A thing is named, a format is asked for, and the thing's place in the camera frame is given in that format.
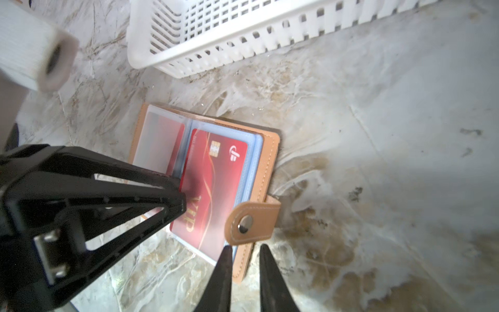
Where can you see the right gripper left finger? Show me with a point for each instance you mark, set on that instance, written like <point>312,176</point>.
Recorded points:
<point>217,294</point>

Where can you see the white plastic basket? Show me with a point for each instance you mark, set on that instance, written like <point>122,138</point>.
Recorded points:
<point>183,38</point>

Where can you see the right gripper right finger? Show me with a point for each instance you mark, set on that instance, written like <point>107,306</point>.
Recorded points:
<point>274,293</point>

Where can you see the tan leather card holder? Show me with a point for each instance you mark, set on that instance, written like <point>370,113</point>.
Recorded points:
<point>161,142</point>

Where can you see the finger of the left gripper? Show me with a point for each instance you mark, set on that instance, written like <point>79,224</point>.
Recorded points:
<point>79,266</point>
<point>109,188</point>

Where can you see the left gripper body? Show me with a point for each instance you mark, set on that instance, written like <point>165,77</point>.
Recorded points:
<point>37,255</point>

